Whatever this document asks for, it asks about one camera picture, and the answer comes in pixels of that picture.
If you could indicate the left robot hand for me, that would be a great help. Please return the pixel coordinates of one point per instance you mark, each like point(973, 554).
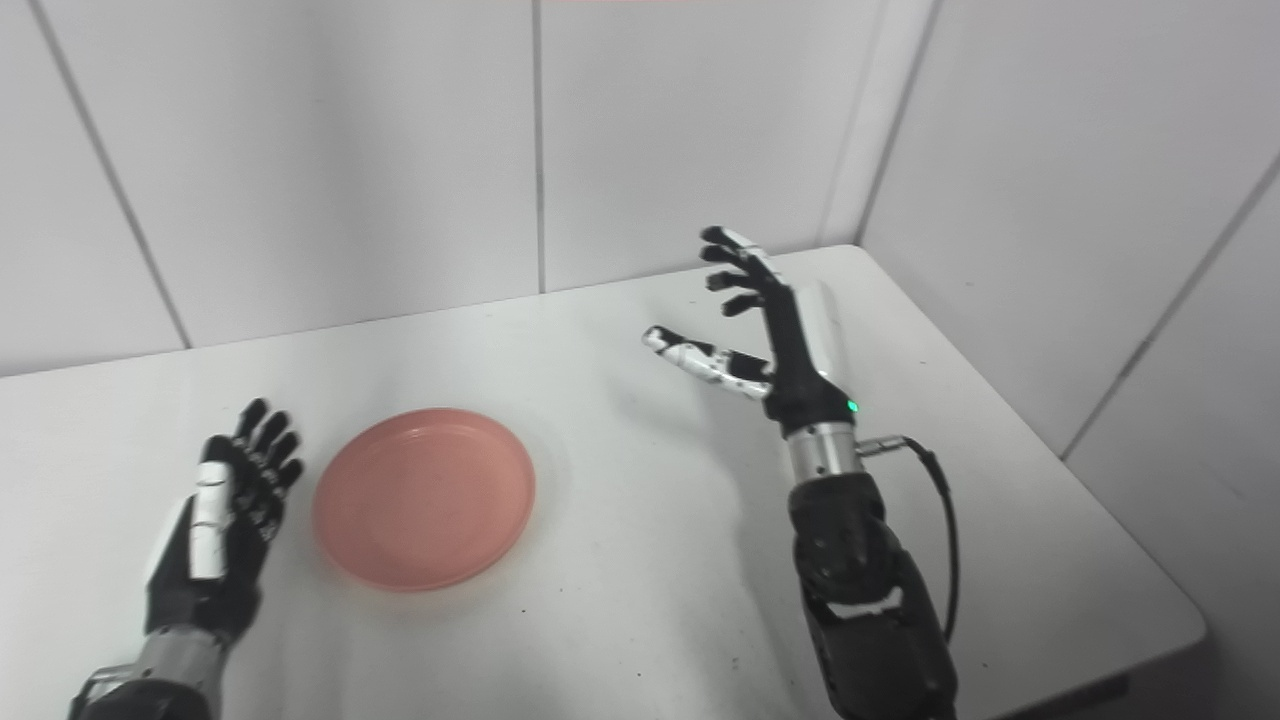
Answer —
point(215, 540)

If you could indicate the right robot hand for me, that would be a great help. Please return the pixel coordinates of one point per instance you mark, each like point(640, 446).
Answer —
point(780, 340)

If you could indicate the pink round plate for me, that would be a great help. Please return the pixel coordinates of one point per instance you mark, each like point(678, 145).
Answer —
point(423, 498)

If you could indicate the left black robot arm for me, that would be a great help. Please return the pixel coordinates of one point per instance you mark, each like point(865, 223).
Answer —
point(150, 685)

